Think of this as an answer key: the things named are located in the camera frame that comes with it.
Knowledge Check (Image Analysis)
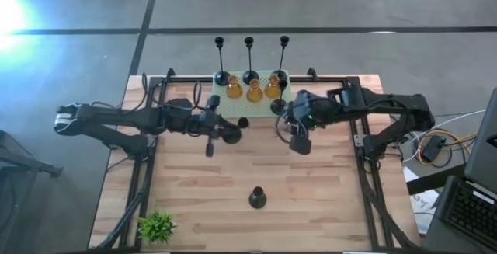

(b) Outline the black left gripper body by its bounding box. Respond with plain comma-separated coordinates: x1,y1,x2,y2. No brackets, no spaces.
193,95,224,158

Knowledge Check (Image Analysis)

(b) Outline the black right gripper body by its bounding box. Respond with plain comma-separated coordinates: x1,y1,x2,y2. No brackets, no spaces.
287,90,341,156

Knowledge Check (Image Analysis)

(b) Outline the amber glass candle holder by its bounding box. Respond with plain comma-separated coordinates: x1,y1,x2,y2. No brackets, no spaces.
245,78,265,104
225,75,244,100
263,75,282,99

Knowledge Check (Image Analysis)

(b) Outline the tall black candlestick holder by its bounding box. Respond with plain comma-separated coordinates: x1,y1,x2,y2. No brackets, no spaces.
242,36,261,85
271,35,290,82
214,36,232,87

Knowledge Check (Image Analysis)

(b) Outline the green perforated metal shelf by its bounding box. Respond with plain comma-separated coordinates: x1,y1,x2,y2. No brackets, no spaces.
211,70,294,120

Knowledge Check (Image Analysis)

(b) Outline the small green artificial plant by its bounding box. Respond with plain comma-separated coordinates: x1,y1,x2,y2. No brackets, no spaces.
136,209,178,246

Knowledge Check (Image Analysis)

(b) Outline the black power adapter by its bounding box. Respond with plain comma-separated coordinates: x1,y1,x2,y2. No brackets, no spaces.
421,135,447,164

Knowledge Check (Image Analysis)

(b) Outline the dark side table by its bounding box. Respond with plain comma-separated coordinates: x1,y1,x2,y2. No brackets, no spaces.
405,163,497,254

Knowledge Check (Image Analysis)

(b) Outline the white paper sheet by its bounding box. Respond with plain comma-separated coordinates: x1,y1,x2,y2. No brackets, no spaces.
403,166,440,235

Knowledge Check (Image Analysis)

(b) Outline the dark grey laptop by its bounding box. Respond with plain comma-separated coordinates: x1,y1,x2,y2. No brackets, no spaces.
434,86,497,253

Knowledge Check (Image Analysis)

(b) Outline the black metal stand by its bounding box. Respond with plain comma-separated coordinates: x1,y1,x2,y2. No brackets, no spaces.
0,129,64,178

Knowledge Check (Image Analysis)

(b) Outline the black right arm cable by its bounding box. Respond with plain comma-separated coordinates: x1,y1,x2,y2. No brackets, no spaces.
275,114,297,144

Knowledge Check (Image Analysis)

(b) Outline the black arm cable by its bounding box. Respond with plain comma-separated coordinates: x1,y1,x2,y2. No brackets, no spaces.
91,72,203,112
275,114,297,144

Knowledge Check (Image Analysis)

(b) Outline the black aluminium table frame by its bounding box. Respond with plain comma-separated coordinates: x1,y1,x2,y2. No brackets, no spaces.
91,67,420,252

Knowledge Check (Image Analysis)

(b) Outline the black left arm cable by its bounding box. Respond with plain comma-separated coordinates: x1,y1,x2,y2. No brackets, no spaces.
91,72,203,112

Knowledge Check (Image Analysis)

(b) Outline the white cable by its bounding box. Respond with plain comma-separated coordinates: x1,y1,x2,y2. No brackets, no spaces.
403,109,487,162

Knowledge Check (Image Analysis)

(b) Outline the yellow cable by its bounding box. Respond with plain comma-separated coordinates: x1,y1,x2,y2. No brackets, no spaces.
417,129,479,166

